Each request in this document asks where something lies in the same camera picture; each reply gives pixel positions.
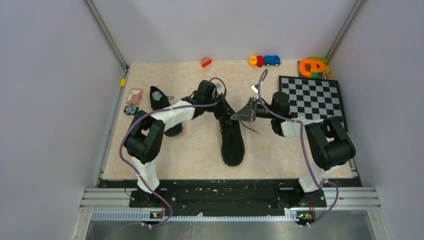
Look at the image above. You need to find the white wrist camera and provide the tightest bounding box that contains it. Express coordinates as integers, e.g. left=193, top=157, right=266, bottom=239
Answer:
left=215, top=83, right=226, bottom=96
left=251, top=83, right=262, bottom=94

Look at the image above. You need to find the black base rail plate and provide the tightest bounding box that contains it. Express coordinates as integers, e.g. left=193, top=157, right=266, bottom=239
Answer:
left=97, top=178, right=364, bottom=220

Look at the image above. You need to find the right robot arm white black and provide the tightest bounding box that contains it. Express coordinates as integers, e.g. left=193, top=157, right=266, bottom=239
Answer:
left=230, top=91, right=356, bottom=206

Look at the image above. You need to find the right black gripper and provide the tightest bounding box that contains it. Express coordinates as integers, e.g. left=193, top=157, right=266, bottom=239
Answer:
left=230, top=97, right=277, bottom=123

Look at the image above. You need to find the black shoe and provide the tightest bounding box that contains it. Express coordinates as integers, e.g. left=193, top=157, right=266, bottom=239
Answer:
left=149, top=86, right=183, bottom=137
left=219, top=114, right=245, bottom=167

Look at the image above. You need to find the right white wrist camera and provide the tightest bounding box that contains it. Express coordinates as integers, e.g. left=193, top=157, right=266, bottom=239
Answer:
left=251, top=83, right=262, bottom=94

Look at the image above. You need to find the orange toy brick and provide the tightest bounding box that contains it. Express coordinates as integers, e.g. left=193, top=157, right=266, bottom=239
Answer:
left=200, top=57, right=212, bottom=68

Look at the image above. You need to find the blue toy car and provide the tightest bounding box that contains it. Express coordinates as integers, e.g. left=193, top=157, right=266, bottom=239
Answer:
left=263, top=55, right=281, bottom=67

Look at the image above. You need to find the red toy cylinder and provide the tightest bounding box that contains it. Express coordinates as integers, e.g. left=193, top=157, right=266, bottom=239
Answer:
left=256, top=55, right=264, bottom=68

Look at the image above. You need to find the orange ring toy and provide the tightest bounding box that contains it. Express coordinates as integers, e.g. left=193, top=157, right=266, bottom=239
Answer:
left=297, top=58, right=328, bottom=79

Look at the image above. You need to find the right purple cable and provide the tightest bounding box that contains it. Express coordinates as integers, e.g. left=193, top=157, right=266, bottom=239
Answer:
left=257, top=69, right=340, bottom=228

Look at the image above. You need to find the pink triangle card box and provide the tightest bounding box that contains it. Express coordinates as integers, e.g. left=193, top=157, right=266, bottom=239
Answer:
left=126, top=89, right=143, bottom=105

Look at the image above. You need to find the purple cable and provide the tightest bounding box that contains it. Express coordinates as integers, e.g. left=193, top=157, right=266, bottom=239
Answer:
left=118, top=77, right=228, bottom=229
left=257, top=69, right=340, bottom=228

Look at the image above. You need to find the black white checkerboard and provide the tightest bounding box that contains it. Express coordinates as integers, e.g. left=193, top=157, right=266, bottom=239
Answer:
left=278, top=75, right=349, bottom=131

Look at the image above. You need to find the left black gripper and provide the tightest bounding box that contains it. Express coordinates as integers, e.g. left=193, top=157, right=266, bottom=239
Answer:
left=204, top=92, right=236, bottom=121

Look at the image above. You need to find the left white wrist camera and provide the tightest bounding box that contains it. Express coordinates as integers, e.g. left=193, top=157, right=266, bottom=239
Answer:
left=215, top=83, right=226, bottom=96

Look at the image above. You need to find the small blue black toy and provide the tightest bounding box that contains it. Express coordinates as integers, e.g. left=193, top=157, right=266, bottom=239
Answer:
left=123, top=104, right=139, bottom=116

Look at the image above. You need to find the yellow toy cylinder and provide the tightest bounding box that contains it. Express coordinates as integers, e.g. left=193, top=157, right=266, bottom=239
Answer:
left=248, top=55, right=258, bottom=68

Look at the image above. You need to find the yellow clip on rail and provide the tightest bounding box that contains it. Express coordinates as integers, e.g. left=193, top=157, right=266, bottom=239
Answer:
left=119, top=78, right=126, bottom=88

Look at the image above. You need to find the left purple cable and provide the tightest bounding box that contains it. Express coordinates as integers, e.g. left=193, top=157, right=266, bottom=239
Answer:
left=118, top=77, right=228, bottom=229

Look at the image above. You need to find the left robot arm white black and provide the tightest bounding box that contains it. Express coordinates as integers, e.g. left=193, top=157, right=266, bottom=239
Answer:
left=122, top=80, right=245, bottom=207

